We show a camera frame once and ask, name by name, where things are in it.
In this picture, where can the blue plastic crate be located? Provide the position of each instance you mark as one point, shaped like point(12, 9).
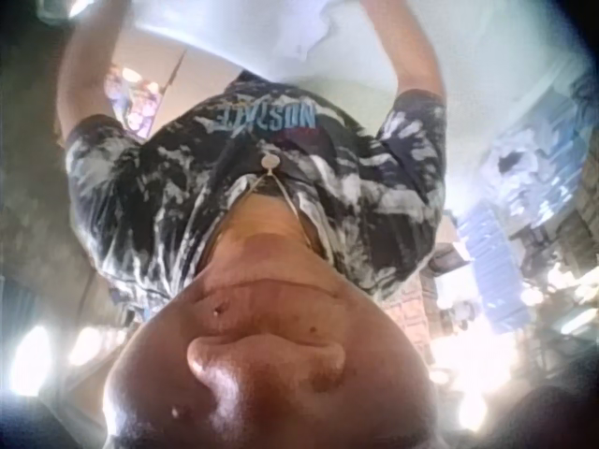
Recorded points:
point(486, 262)

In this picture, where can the white crumpled cloth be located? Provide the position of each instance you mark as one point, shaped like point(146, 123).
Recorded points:
point(323, 28)

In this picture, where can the colourful printed heap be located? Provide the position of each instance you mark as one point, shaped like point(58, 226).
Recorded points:
point(135, 100)

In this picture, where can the cluttered shelf with blue items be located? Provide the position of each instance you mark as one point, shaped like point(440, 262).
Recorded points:
point(533, 154)

